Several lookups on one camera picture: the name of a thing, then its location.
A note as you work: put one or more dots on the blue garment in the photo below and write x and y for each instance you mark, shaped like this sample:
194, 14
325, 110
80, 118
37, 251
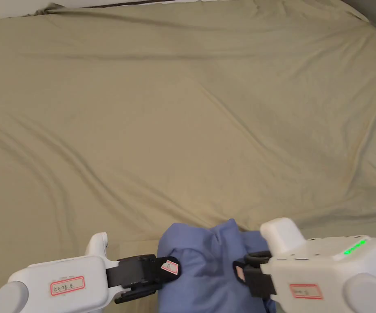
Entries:
207, 277

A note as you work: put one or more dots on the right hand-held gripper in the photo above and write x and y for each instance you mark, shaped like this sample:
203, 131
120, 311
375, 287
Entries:
321, 270

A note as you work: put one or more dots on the bed with beige sheet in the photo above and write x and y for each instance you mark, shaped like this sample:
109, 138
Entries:
187, 114

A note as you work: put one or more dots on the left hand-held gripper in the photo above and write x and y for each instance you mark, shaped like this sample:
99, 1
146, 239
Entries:
60, 283

